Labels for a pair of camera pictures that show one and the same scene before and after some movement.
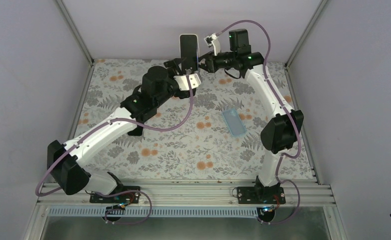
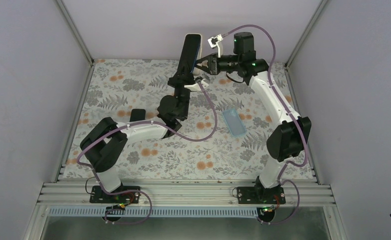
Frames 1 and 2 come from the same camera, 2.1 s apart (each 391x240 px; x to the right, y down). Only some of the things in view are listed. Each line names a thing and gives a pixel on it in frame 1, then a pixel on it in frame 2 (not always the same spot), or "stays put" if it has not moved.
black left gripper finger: (175, 63) to (172, 109)
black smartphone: (188, 55) stays put
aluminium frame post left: (76, 33) stays put
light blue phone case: (234, 122) stays put
